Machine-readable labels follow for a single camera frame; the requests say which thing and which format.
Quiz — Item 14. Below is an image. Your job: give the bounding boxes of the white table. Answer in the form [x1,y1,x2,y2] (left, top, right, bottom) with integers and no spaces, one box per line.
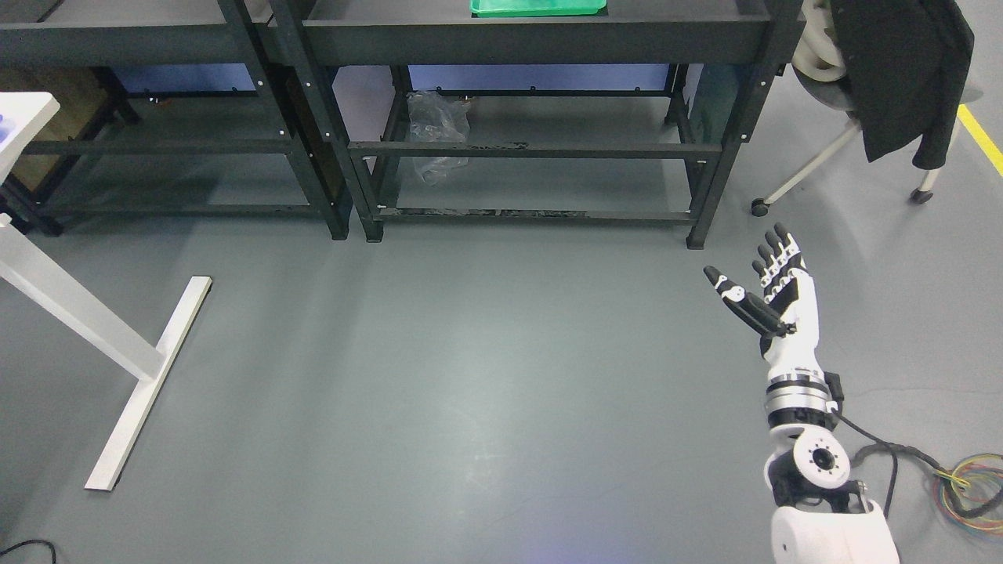
[0,92,213,493]

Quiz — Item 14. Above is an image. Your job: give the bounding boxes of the black metal shelf right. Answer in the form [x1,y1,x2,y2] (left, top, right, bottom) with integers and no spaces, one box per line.
[271,1,805,249]

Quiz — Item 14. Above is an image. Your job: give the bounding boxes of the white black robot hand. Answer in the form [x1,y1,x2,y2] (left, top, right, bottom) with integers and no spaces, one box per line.
[703,222,823,379]

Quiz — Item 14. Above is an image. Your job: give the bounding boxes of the clear plastic bag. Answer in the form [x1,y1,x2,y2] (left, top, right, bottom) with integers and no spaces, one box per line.
[406,92,472,186]

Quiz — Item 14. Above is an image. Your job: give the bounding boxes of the black metal shelf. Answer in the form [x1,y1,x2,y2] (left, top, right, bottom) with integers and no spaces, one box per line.
[271,1,805,249]
[2,1,350,240]

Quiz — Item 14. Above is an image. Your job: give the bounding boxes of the chair with black jacket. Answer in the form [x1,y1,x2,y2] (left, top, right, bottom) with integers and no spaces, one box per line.
[750,1,981,217]

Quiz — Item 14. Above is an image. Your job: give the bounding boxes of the black metal shelf left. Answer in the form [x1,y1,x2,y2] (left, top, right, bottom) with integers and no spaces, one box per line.
[2,1,350,240]

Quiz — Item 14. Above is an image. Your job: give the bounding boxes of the green plastic tray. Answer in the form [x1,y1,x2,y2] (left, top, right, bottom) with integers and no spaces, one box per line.
[469,0,607,18]

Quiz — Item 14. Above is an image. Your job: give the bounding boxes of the coiled coloured cables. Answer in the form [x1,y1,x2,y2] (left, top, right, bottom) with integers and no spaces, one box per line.
[932,454,1003,538]

